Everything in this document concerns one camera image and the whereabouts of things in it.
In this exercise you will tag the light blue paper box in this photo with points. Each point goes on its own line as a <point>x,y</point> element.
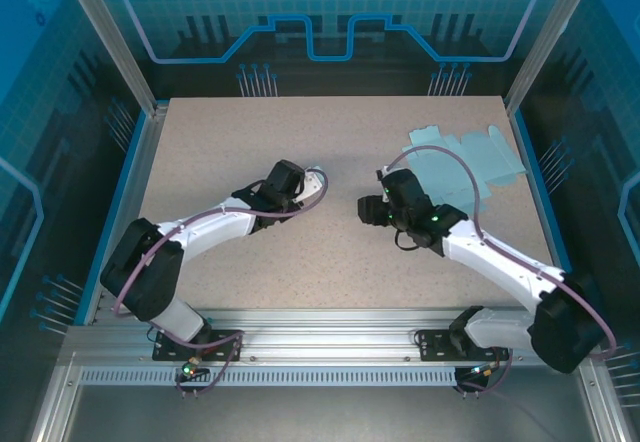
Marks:
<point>495,157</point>

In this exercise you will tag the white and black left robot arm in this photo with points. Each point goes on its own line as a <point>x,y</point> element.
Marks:
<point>210,224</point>

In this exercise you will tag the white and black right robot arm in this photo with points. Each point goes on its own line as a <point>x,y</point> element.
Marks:
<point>500,257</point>

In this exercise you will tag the blue table edge strip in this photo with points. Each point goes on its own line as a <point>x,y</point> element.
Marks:
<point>534,162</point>
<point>129,162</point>

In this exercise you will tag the small LED connector board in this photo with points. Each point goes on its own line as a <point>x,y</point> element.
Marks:
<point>189,369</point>
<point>482,371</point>

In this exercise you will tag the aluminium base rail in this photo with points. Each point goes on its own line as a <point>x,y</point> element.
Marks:
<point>325,334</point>

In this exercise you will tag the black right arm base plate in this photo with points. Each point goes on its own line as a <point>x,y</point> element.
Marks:
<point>432,347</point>

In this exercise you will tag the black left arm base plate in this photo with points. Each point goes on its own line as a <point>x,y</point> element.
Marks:
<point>165,349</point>

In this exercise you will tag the aluminium frame post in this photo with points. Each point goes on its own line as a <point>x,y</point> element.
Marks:
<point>117,42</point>
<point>548,42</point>

